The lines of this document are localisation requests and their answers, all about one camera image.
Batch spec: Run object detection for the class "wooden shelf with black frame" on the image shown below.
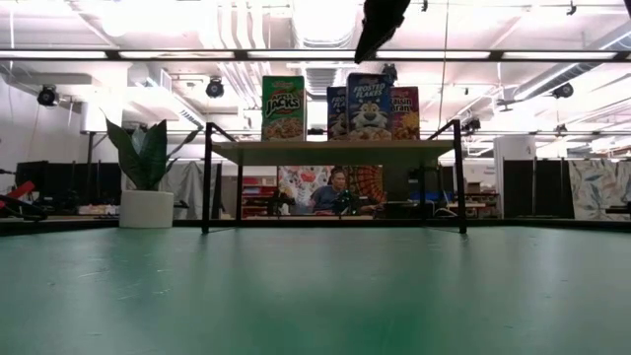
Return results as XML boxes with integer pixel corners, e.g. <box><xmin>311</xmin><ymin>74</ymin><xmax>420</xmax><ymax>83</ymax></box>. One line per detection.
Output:
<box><xmin>200</xmin><ymin>118</ymin><xmax>468</xmax><ymax>236</ymax></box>

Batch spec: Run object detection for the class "Raisin Bran cereal box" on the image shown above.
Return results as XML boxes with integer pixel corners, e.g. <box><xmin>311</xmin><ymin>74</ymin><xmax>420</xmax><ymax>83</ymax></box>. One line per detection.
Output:
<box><xmin>390</xmin><ymin>86</ymin><xmax>421</xmax><ymax>142</ymax></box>

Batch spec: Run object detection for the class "cluttered office desk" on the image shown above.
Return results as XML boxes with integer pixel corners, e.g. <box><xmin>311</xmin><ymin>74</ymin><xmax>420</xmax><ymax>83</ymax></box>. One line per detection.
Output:
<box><xmin>384</xmin><ymin>189</ymin><xmax>499</xmax><ymax>220</ymax></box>

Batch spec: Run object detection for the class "grey draped cover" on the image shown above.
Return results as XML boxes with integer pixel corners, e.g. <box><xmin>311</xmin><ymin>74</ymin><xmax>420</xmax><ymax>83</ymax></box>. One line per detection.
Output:
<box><xmin>160</xmin><ymin>160</ymin><xmax>223</xmax><ymax>221</ymax></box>

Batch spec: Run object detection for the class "green table mat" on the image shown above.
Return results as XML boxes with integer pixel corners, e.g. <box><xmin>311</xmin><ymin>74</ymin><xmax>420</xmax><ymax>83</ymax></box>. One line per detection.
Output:
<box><xmin>0</xmin><ymin>225</ymin><xmax>631</xmax><ymax>355</ymax></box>

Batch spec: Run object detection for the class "leaf patterned panel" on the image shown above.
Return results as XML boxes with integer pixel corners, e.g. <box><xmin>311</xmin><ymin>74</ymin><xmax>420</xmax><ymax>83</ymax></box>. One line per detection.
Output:
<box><xmin>568</xmin><ymin>160</ymin><xmax>631</xmax><ymax>222</ymax></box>

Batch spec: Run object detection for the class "Frosted Flakes cereal box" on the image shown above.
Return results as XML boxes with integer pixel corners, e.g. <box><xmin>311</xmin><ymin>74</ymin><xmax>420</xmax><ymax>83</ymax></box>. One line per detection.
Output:
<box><xmin>345</xmin><ymin>72</ymin><xmax>394</xmax><ymax>143</ymax></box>
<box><xmin>325</xmin><ymin>85</ymin><xmax>349</xmax><ymax>143</ymax></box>

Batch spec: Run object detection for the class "orange mandala patterned panel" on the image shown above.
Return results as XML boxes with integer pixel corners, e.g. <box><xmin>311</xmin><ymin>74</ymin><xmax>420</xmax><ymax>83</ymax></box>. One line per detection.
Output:
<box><xmin>344</xmin><ymin>166</ymin><xmax>386</xmax><ymax>206</ymax></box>

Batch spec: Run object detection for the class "green plant in white pot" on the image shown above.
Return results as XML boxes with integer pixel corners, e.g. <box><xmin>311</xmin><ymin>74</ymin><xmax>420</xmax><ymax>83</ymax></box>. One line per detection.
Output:
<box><xmin>105</xmin><ymin>117</ymin><xmax>204</xmax><ymax>230</ymax></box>

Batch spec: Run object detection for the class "person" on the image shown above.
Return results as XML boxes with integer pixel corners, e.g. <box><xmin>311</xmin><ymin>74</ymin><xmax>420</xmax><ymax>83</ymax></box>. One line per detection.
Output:
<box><xmin>308</xmin><ymin>167</ymin><xmax>386</xmax><ymax>217</ymax></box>

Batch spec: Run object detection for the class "black cable loop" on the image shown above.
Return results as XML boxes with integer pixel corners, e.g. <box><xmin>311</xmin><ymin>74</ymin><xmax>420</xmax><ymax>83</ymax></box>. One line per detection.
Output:
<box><xmin>0</xmin><ymin>194</ymin><xmax>49</xmax><ymax>222</ymax></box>

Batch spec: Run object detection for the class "Apple Jacks cereal box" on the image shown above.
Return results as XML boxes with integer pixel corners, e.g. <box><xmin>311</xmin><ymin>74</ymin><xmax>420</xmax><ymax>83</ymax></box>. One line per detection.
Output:
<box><xmin>260</xmin><ymin>75</ymin><xmax>308</xmax><ymax>143</ymax></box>

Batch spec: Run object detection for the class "red storage rack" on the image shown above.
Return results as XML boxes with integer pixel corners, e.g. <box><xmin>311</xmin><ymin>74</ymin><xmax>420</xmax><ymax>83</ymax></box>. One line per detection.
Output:
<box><xmin>241</xmin><ymin>176</ymin><xmax>278</xmax><ymax>218</ymax></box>

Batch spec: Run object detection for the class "black office partition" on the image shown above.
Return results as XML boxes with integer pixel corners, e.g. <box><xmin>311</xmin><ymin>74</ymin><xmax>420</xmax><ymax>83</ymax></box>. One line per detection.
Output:
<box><xmin>502</xmin><ymin>158</ymin><xmax>576</xmax><ymax>220</ymax></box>
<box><xmin>14</xmin><ymin>160</ymin><xmax>123</xmax><ymax>214</ymax></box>

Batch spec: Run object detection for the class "white cabinet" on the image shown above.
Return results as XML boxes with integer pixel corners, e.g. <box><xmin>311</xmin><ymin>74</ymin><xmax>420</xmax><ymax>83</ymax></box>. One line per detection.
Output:
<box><xmin>493</xmin><ymin>135</ymin><xmax>537</xmax><ymax>219</ymax></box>

